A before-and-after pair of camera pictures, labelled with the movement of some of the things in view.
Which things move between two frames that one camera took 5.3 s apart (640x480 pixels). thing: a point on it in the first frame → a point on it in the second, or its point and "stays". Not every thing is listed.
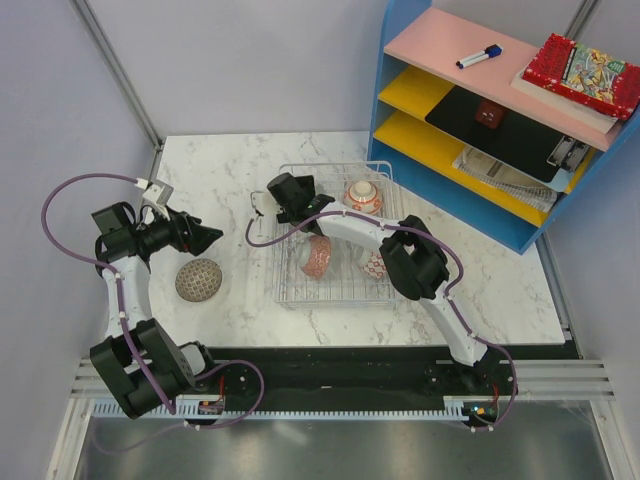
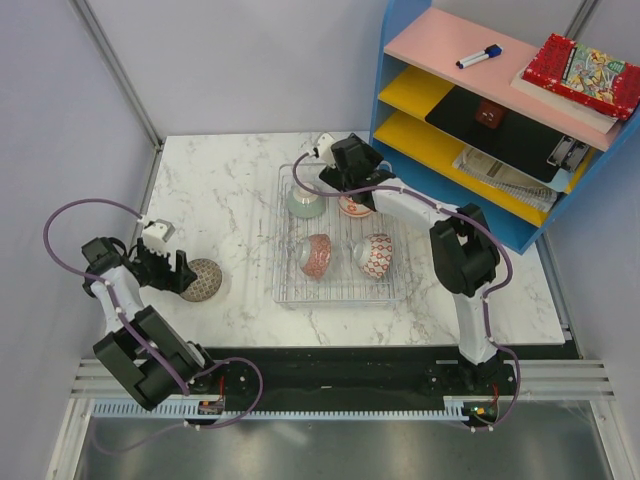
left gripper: (197, 238) → (180, 279)
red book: (605, 83) stays
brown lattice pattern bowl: (198, 280) stays
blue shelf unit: (450, 125) stays
